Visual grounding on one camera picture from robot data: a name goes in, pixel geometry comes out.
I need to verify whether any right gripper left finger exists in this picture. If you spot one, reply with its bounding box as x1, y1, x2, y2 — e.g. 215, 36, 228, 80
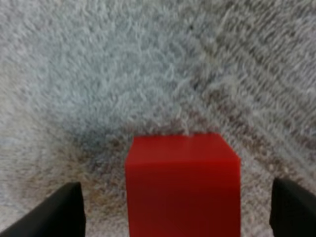
0, 182, 87, 237

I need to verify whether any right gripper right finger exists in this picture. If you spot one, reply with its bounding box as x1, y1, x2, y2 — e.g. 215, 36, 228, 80
269, 177, 316, 237

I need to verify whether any red cube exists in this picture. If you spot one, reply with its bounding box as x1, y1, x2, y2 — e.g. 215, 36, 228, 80
124, 133, 241, 237

